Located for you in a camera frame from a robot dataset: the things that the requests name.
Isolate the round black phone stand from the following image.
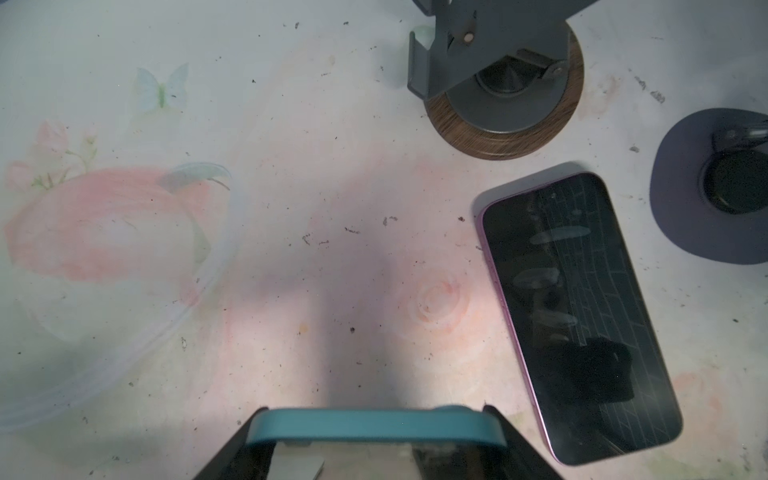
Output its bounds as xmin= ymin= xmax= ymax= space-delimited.
xmin=407 ymin=0 xmax=594 ymax=161

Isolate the grey round base phone stand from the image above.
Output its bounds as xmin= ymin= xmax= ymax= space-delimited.
xmin=650 ymin=108 xmax=767 ymax=265

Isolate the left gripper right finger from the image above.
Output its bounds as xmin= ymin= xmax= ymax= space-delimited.
xmin=483 ymin=404 xmax=563 ymax=480

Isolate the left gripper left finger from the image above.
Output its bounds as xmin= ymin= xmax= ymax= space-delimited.
xmin=194 ymin=407 xmax=270 ymax=480

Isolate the purple case phone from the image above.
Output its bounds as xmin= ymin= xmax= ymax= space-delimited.
xmin=478 ymin=173 xmax=683 ymax=466

